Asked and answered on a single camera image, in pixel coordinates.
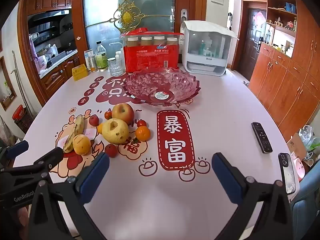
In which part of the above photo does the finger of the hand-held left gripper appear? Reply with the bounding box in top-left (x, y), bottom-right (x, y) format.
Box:
top-left (0, 147), bottom-right (64, 188)
top-left (0, 141), bottom-right (29, 162)

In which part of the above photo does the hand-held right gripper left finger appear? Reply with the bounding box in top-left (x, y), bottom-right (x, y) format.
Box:
top-left (29, 152), bottom-right (110, 240)

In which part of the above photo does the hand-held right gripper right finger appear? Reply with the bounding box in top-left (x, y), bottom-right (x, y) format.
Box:
top-left (212, 152), bottom-right (293, 240)

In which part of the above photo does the large red tomato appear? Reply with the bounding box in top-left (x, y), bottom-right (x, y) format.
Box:
top-left (104, 144), bottom-right (118, 158)

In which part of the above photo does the large yellow orange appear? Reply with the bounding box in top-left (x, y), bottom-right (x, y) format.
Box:
top-left (73, 134), bottom-right (91, 155)

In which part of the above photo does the spotted yellow banana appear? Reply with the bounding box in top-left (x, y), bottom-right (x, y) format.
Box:
top-left (62, 116), bottom-right (85, 153)

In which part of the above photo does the yellow pear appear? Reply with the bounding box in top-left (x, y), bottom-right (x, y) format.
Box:
top-left (102, 118), bottom-right (129, 144)

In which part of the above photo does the small orange tangerine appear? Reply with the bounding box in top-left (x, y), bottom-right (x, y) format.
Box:
top-left (135, 126), bottom-right (151, 141)

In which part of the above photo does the red yellow apple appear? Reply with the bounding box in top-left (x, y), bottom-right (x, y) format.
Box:
top-left (112, 103), bottom-right (135, 125)

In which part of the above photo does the pink glass fruit bowl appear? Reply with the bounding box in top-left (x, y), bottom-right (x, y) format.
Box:
top-left (122, 67), bottom-right (202, 105)

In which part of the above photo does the red basket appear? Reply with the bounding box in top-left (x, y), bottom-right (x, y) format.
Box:
top-left (12, 105), bottom-right (27, 121)

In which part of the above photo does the black remote control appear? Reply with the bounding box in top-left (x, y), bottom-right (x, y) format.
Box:
top-left (251, 122), bottom-right (273, 154)

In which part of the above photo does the black smartphone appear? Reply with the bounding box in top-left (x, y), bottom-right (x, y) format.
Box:
top-left (278, 152), bottom-right (296, 194)

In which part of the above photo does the cardboard box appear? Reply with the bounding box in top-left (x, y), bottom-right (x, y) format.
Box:
top-left (287, 133), bottom-right (307, 158)

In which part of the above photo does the wooden kitchen counter cabinet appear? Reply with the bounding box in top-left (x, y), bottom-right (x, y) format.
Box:
top-left (39, 50), bottom-right (83, 95)

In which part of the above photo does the blue chair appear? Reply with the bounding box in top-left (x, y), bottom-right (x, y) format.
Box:
top-left (291, 164), bottom-right (320, 240)

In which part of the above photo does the yellow box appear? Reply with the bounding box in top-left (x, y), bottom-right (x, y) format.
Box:
top-left (72, 64), bottom-right (89, 81)

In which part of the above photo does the clear plastic bag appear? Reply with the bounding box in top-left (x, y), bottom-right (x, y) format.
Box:
top-left (299, 125), bottom-right (320, 152)

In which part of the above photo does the white carton box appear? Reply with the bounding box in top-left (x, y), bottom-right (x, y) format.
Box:
top-left (84, 50), bottom-right (95, 71)

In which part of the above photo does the clear glass tumbler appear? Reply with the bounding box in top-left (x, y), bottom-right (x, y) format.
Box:
top-left (108, 57), bottom-right (123, 77)

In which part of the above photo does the clear bottle with green label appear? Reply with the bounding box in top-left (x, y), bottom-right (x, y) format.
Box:
top-left (95, 42), bottom-right (108, 71)

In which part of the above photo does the wooden shelf cabinet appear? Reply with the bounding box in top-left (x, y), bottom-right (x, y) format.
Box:
top-left (249, 0), bottom-right (320, 133)

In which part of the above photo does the white plastic bottle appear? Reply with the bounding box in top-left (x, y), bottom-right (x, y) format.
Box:
top-left (115, 51), bottom-right (125, 68)

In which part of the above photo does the red paper cup package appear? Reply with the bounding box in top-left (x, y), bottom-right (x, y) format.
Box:
top-left (124, 45), bottom-right (180, 73)

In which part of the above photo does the black range hood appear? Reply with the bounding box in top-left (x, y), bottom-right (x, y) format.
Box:
top-left (27, 9), bottom-right (70, 34)

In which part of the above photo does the white countertop cabinet appliance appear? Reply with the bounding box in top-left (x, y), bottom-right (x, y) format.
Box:
top-left (180, 20), bottom-right (239, 76)

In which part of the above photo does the dark wooden entrance door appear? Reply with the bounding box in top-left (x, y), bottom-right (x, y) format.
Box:
top-left (246, 7), bottom-right (267, 79)

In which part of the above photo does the clear bag with red top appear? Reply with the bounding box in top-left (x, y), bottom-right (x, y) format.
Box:
top-left (120, 27), bottom-right (184, 48)

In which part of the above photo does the gold door ornament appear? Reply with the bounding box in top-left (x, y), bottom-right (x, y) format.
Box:
top-left (110, 0), bottom-right (147, 32)

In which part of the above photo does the frosted glass door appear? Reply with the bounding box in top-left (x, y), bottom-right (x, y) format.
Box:
top-left (80, 0), bottom-right (208, 67)

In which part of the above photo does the framed wall niche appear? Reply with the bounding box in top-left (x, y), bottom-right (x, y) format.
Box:
top-left (0, 56), bottom-right (17, 110)

